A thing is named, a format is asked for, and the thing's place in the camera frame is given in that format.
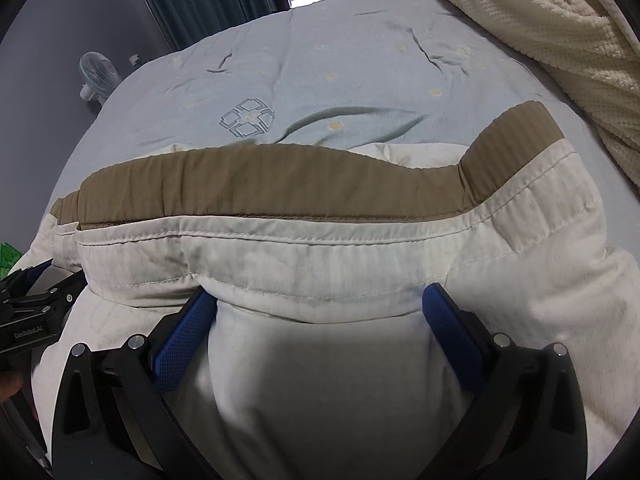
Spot cream white hooded coat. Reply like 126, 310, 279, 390
23, 101, 639, 479

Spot white standing fan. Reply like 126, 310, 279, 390
79, 52, 122, 104

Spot light blue bed sheet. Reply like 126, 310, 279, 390
53, 0, 639, 252

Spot beige fleece blanket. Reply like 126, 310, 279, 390
448, 0, 639, 182

